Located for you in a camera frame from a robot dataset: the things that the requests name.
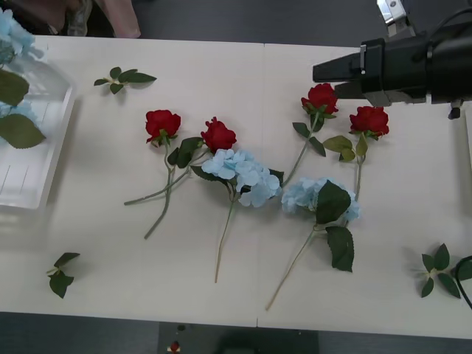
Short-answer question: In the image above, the red rose with pale leaves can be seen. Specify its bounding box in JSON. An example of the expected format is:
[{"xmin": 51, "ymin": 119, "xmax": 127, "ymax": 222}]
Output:
[{"xmin": 323, "ymin": 105, "xmax": 390, "ymax": 203}]

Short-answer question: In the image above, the red rose with dark leaves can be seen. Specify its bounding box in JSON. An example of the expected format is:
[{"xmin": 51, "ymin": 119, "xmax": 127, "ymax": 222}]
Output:
[{"xmin": 280, "ymin": 83, "xmax": 340, "ymax": 187}]

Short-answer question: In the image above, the person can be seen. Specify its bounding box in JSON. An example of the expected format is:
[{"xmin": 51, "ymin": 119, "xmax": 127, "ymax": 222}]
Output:
[{"xmin": 0, "ymin": 0, "xmax": 142, "ymax": 38}]

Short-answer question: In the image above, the loose green leaf twig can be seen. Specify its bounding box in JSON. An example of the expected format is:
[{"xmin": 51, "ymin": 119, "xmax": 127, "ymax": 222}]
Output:
[
  {"xmin": 421, "ymin": 243, "xmax": 472, "ymax": 299},
  {"xmin": 46, "ymin": 251, "xmax": 81, "ymax": 299},
  {"xmin": 93, "ymin": 66, "xmax": 158, "ymax": 95}
]

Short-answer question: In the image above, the pale blue flower with stem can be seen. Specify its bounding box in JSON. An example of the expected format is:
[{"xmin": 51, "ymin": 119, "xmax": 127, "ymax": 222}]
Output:
[
  {"xmin": 0, "ymin": 101, "xmax": 47, "ymax": 150},
  {"xmin": 0, "ymin": 7, "xmax": 46, "ymax": 108}
]

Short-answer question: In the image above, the red rose with straight stem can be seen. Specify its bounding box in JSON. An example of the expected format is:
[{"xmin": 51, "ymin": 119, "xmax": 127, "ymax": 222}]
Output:
[{"xmin": 143, "ymin": 109, "xmax": 182, "ymax": 240}]

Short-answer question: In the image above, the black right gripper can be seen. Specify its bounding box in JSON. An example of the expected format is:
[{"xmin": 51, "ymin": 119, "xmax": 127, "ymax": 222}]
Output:
[{"xmin": 312, "ymin": 35, "xmax": 431, "ymax": 107}]

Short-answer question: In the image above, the shallow white plastic box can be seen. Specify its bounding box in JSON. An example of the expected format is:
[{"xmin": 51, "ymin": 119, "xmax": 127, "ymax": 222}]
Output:
[{"xmin": 0, "ymin": 58, "xmax": 79, "ymax": 226}]

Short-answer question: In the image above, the red rose with long stem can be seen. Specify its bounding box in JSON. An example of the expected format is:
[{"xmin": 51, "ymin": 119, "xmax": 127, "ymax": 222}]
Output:
[{"xmin": 124, "ymin": 117, "xmax": 237, "ymax": 207}]

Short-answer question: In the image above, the black cable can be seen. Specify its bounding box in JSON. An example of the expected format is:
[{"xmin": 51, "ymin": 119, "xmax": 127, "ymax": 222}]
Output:
[{"xmin": 451, "ymin": 255, "xmax": 472, "ymax": 310}]

